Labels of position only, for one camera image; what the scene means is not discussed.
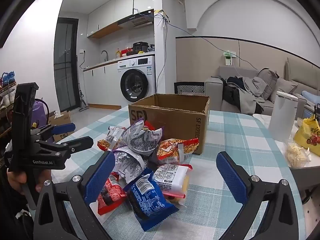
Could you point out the kitchen faucet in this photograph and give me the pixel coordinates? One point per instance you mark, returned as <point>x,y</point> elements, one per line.
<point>107,55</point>

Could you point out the grey sofa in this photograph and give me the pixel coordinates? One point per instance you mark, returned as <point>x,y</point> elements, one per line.
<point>212,90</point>

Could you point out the large grey cushion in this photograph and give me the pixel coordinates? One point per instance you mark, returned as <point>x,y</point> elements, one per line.
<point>268,80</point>

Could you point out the grey hooded garment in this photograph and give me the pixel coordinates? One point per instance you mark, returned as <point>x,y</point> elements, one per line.
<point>250,90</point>

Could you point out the white clear cake packet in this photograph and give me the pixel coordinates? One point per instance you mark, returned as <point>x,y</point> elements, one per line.
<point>170,177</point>

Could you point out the dark jacket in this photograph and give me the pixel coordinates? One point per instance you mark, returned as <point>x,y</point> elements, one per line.
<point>232,92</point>

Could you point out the purple bag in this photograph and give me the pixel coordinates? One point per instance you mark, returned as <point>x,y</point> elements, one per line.
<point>40,115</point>

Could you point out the person's left hand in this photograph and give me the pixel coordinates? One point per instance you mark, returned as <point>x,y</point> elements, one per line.
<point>17,177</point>

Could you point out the white kitchen counter cabinets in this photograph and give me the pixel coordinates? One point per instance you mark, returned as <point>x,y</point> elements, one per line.
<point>102,85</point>

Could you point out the red cookie packet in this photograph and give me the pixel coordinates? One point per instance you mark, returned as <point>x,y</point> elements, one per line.
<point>112,192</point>

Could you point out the steel range hood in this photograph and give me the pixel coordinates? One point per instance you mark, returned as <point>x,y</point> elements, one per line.
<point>135,21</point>

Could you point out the small cardboard box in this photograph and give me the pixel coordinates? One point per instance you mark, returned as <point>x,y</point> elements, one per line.
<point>61,120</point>

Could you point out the black rice cooker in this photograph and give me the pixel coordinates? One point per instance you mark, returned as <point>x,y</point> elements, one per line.
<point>140,47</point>

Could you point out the white washing machine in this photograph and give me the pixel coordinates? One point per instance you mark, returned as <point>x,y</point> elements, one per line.
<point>135,85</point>

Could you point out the yellow plastic bag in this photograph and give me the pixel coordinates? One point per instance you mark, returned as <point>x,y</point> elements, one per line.
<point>307,135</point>

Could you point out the dark glass door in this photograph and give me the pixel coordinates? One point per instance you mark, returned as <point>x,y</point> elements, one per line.
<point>65,67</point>

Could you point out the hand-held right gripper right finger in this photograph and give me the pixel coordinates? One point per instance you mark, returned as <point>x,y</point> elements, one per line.
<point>231,177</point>

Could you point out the black patterned chair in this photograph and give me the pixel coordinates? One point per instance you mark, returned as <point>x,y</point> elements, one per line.
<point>190,88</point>

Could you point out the wooden shoe rack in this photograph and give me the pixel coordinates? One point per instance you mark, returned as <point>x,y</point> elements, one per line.
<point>6,100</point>

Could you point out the white upper kitchen cabinets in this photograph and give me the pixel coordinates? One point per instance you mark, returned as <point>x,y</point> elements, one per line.
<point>110,12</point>

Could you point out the light blue pillow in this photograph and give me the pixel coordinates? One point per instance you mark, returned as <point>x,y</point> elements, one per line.
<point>312,96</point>

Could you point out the white cylindrical bin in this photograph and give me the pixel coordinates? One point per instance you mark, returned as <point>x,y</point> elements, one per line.
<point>282,120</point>

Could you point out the red snack packet blue print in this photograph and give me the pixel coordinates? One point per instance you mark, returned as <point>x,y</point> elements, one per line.
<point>150,126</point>

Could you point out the white network device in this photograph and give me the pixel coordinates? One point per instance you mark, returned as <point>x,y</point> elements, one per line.
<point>162,14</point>

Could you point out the yellow bottle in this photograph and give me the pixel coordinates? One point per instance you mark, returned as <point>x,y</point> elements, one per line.
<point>118,53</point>

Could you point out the clear bag of popcorn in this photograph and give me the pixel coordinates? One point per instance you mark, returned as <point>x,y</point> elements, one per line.
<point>297,155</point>

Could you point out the small grey cushion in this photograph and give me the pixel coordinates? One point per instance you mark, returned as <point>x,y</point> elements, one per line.
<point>285,87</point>

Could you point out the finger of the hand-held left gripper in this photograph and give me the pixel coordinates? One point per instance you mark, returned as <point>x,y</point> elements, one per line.
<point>80,142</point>
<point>63,128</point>

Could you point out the brown cardboard box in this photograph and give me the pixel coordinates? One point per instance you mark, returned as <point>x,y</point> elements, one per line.
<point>175,120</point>

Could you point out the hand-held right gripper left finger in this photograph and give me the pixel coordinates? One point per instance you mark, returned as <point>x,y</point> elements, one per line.
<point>100,177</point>

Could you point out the wall socket with green plug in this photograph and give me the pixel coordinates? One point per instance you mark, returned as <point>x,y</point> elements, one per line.
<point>228,60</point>

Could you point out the grey floor mop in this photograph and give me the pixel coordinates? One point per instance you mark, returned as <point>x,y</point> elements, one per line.
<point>83,102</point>

